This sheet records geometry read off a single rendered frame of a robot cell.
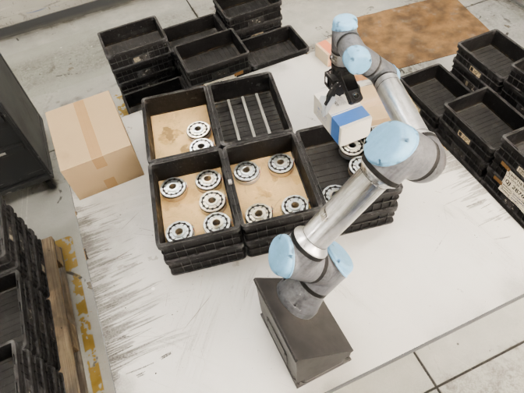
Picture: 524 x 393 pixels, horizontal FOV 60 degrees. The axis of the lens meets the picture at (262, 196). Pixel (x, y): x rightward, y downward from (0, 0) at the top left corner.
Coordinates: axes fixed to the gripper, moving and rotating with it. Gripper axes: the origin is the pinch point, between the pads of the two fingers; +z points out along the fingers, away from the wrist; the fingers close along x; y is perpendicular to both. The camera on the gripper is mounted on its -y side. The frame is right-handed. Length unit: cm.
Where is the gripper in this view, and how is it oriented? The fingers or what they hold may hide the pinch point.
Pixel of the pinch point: (341, 111)
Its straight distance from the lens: 168.1
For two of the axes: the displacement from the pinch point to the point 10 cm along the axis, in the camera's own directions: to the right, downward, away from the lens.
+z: 0.8, 6.0, 8.0
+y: -4.0, -7.1, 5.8
